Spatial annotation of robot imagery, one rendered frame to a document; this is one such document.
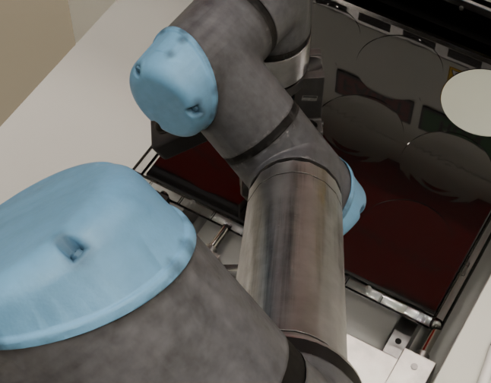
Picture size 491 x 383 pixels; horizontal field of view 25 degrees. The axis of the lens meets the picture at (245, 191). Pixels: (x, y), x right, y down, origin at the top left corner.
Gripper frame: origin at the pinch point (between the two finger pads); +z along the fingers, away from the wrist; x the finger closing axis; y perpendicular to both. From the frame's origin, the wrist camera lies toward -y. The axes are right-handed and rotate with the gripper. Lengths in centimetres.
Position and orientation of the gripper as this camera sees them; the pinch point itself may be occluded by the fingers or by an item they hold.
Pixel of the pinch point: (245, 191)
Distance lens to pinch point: 117.3
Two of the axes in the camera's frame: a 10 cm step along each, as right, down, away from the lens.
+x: -0.8, -8.1, 5.8
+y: 10.0, -0.6, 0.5
